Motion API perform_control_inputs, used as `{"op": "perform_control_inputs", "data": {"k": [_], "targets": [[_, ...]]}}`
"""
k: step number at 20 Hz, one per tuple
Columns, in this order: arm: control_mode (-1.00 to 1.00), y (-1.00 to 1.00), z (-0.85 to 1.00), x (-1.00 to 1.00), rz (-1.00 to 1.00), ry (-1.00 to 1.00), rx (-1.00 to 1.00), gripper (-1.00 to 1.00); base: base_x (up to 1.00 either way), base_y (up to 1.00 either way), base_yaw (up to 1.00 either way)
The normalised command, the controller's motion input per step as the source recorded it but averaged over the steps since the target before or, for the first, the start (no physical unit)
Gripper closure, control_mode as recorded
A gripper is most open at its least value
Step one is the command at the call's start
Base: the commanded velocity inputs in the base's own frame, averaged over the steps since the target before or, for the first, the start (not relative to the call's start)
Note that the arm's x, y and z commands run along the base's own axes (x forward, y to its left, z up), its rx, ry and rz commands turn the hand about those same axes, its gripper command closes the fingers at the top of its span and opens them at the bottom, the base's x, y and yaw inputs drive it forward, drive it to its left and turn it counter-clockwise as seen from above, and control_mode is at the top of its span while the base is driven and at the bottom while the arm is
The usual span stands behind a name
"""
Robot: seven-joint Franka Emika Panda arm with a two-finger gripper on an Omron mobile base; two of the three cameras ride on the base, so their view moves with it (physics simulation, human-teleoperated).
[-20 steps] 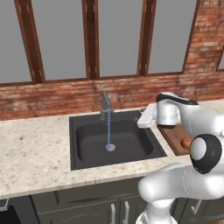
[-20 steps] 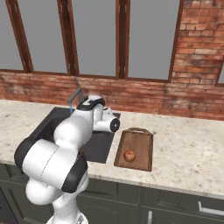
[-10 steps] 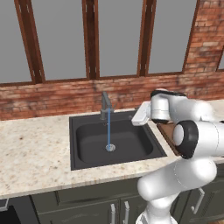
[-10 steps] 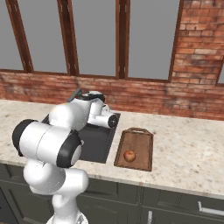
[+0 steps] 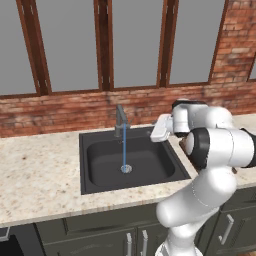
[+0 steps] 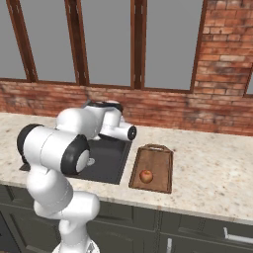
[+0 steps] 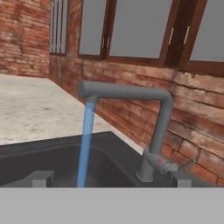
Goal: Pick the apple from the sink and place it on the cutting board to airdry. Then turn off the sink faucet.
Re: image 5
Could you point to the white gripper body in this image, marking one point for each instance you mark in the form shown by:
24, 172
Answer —
161, 130

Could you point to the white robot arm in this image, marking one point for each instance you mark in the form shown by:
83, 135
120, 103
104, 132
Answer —
206, 196

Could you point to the grey sink faucet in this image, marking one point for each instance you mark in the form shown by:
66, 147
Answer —
120, 116

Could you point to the silver sink drain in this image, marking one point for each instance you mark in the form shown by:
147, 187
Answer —
126, 169

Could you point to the black kitchen sink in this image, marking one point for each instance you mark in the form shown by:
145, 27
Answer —
100, 156

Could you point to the blue water stream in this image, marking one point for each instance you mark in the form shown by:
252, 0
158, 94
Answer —
124, 146

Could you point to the dark green false drawer front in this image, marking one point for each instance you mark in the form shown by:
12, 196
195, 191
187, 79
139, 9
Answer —
110, 218

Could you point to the brown wooden window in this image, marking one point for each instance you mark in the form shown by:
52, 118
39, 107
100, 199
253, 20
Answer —
105, 43
252, 71

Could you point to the dark green cupboard door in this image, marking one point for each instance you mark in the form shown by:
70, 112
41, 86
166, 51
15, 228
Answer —
241, 233
155, 241
90, 243

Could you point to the black dishwasher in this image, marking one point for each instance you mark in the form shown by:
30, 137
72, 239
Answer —
13, 245

